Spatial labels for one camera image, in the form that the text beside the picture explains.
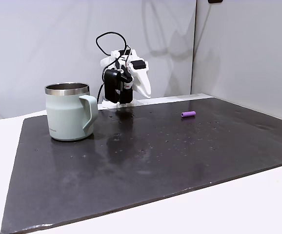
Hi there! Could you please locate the black rounded box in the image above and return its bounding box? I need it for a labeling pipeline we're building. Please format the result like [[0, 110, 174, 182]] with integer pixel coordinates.
[[103, 69, 122, 103]]

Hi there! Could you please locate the black mat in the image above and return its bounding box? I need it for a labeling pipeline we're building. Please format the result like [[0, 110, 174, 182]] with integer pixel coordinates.
[[0, 97, 282, 234]]

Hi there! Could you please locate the pale green steel mug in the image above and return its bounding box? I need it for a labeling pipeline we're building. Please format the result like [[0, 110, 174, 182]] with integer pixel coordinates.
[[44, 82, 100, 142]]

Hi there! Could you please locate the thin black cable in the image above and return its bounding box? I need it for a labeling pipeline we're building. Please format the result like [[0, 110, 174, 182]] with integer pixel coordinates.
[[96, 83, 106, 103]]

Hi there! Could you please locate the thick black cable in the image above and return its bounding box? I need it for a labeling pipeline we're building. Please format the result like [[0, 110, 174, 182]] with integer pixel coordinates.
[[96, 31, 132, 74]]

